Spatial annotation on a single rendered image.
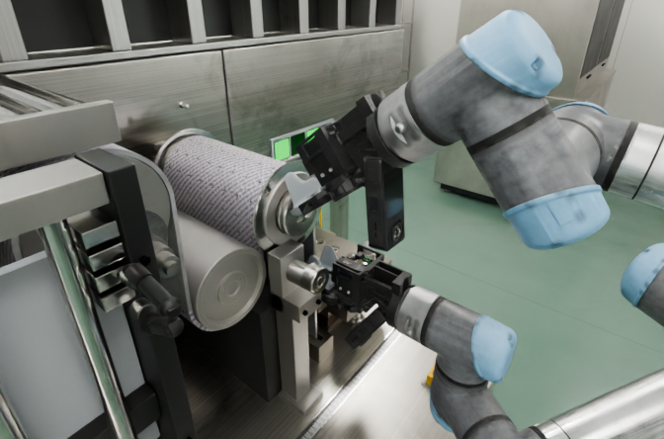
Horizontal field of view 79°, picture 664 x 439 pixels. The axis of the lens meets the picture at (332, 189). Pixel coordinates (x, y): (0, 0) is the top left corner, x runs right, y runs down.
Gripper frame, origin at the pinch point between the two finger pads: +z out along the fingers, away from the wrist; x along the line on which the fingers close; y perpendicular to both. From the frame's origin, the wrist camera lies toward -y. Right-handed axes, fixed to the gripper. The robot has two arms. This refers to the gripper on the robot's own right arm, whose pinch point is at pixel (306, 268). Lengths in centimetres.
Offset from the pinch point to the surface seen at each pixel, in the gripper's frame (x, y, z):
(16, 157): 37, 34, -5
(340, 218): -71, -37, 46
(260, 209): 12.3, 18.4, -3.0
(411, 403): -1.4, -19.1, -22.4
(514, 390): -99, -109, -28
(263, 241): 12.2, 13.1, -3.0
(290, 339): 11.3, -4.1, -6.5
